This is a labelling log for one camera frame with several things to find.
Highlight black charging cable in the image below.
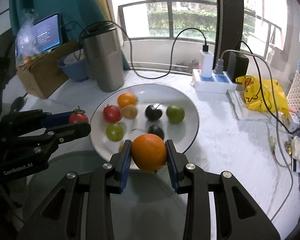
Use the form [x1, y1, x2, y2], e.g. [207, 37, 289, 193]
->
[115, 23, 210, 80]

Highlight yellow brown kiwi fruit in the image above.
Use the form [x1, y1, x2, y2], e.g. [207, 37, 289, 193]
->
[121, 105, 138, 120]

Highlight large orange back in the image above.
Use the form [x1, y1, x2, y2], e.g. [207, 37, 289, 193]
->
[117, 93, 138, 108]

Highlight dark plum with stem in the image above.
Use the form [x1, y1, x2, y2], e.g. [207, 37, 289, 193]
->
[145, 105, 162, 121]

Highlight white charger plug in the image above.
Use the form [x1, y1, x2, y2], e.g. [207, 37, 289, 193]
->
[200, 44, 214, 78]

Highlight stainless steel tumbler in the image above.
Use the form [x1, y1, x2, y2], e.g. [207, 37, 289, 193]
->
[79, 21, 125, 92]

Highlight round grey glass mat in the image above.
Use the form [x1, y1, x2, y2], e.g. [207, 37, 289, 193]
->
[22, 151, 187, 239]

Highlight tablet with lit screen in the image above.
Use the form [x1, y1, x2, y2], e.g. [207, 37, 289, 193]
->
[34, 13, 62, 52]

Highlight black spoon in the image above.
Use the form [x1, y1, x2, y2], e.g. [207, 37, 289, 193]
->
[10, 93, 28, 113]

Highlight white oval serving plate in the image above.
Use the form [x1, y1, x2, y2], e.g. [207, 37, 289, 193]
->
[90, 83, 199, 161]

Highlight balcony metal railing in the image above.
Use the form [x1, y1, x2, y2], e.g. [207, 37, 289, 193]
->
[117, 0, 285, 56]

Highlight blue plastic bowl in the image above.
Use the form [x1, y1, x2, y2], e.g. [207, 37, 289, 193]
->
[58, 49, 88, 82]

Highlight clear plastic fruit bag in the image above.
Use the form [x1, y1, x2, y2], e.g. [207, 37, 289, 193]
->
[15, 9, 46, 70]

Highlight green tomato back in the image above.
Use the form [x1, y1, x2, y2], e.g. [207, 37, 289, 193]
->
[166, 105, 185, 124]

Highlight grey power cable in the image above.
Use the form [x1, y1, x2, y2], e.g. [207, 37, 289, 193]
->
[213, 49, 294, 222]

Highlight black power adapter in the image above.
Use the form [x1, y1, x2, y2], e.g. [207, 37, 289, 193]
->
[227, 52, 249, 83]

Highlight small dark plum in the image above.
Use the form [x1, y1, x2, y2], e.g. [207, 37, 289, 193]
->
[147, 125, 165, 140]

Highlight green tomato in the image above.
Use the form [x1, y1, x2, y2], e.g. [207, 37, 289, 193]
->
[106, 123, 125, 142]
[166, 105, 185, 124]

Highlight teal curtain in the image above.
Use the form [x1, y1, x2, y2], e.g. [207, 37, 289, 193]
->
[9, 0, 131, 71]

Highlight green tomato front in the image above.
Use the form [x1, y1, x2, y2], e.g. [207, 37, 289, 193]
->
[106, 123, 125, 142]

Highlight large orange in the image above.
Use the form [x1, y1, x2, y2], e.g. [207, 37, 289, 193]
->
[131, 133, 167, 172]
[117, 93, 138, 108]

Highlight white power strip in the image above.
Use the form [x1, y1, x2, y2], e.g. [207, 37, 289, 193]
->
[192, 69, 241, 93]

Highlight red tomato small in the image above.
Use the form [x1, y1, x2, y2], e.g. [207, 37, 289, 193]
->
[103, 105, 122, 123]

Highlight red tomato with stem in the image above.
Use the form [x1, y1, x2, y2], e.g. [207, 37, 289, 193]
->
[69, 106, 89, 124]

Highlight brown cardboard box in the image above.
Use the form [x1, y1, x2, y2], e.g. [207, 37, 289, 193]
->
[17, 40, 78, 99]

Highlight large orange front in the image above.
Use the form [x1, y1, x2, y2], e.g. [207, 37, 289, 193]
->
[131, 133, 167, 172]

